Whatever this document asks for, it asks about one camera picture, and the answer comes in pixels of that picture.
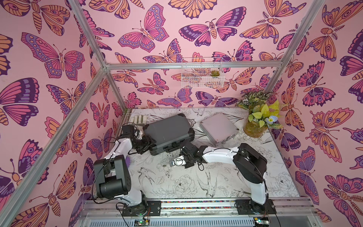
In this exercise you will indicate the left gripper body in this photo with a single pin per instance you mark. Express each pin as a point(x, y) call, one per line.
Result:
point(142, 144)

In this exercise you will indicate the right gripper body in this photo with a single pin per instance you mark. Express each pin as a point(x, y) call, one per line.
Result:
point(186, 154)

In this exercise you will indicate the large black poker case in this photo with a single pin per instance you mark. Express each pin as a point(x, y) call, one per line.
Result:
point(169, 133)

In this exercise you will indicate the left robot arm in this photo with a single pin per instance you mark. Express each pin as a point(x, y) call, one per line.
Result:
point(112, 178)

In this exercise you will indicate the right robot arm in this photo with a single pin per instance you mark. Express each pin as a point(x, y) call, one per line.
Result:
point(250, 163)

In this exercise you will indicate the pink purple garden trowel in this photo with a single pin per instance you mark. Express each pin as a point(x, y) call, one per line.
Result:
point(127, 161)

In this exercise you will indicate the beige work glove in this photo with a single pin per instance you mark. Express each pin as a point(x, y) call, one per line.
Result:
point(139, 120)

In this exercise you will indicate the potted green plant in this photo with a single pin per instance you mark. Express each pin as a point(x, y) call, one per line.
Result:
point(261, 115)

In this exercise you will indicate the small succulent in basket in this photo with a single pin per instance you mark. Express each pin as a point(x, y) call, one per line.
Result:
point(215, 73)

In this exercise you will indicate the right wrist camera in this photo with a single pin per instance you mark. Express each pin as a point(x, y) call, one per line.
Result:
point(177, 162)

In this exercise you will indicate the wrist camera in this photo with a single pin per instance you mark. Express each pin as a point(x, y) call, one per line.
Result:
point(128, 131)
point(177, 162)

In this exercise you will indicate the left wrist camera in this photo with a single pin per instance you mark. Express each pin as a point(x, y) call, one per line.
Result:
point(128, 131)

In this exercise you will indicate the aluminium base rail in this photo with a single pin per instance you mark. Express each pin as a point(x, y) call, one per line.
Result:
point(222, 212)

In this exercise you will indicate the white wire basket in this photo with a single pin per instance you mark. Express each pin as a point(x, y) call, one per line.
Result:
point(196, 74)

